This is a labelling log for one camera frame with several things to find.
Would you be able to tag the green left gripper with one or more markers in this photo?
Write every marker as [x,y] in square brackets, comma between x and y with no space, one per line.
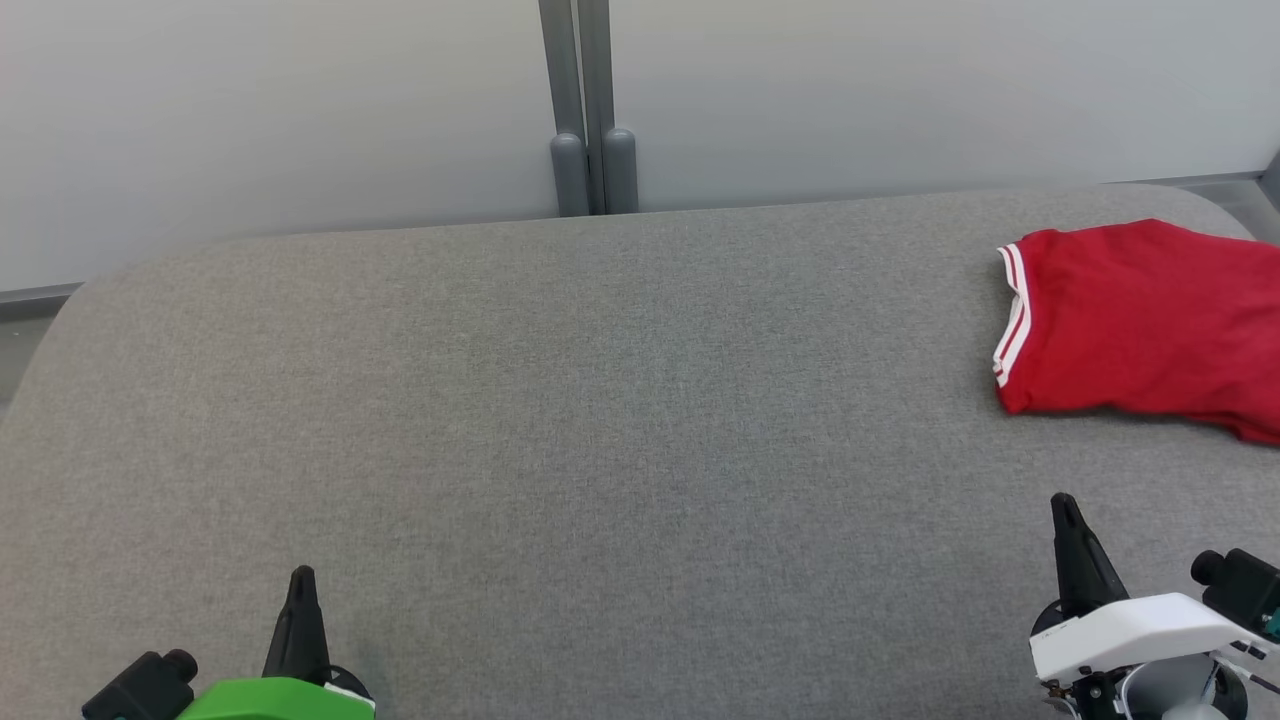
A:
[280,702]

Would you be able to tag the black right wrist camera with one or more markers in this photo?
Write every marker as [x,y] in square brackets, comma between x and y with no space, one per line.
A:
[1245,590]

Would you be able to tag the grey wall skirting strip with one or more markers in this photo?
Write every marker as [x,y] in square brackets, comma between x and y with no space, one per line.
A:
[30,302]
[1200,180]

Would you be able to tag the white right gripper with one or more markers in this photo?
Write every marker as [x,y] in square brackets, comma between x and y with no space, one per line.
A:
[1130,630]

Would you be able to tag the grey short cylinder post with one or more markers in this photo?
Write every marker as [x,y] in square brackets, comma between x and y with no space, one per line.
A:
[620,170]
[569,175]

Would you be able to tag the red garment with white trim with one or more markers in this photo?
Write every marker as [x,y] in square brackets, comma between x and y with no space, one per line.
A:
[1140,320]

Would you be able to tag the grey vertical frame post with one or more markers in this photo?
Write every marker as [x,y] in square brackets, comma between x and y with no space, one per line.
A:
[578,70]

